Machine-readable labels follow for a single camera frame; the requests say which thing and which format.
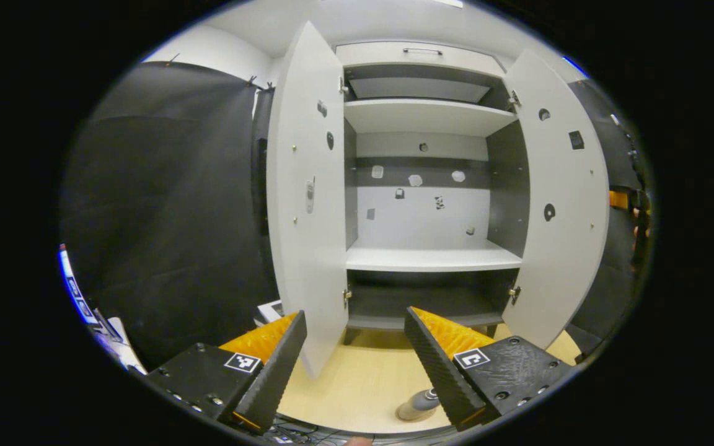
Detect small white box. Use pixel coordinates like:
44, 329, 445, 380
257, 300, 284, 324

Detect white and grey cabinet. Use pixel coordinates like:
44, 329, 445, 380
334, 40, 531, 348

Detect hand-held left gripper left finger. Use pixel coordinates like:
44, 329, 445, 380
143, 310, 308, 434

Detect white box with blue labels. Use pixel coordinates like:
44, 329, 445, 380
58, 243, 147, 374

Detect round cork coaster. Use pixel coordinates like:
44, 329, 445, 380
395, 403, 435, 423

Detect black cables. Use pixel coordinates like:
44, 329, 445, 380
264, 416, 358, 445

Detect white cabinet shelf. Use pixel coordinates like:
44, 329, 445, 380
343, 98, 519, 138
346, 239, 524, 273

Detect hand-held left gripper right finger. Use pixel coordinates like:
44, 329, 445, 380
404, 306, 576, 432

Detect black backdrop cloth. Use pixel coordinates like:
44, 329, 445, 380
59, 61, 280, 372
565, 77, 646, 360

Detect white cabinet drawer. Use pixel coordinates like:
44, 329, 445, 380
334, 40, 506, 78

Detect silver bottle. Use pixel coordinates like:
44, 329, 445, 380
399, 387, 441, 422

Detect white cabinet door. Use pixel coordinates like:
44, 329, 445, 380
267, 20, 350, 380
501, 48, 610, 351

